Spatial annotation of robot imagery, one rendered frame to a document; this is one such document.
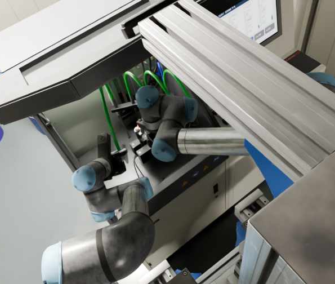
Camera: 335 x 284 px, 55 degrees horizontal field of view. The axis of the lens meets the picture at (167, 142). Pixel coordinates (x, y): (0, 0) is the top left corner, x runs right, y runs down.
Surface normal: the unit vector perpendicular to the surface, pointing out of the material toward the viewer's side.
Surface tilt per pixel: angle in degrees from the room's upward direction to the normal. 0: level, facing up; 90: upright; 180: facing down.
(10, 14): 90
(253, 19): 76
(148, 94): 0
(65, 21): 0
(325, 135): 0
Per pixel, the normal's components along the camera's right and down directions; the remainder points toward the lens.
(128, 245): 0.50, -0.38
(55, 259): -0.22, -0.64
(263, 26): 0.53, 0.47
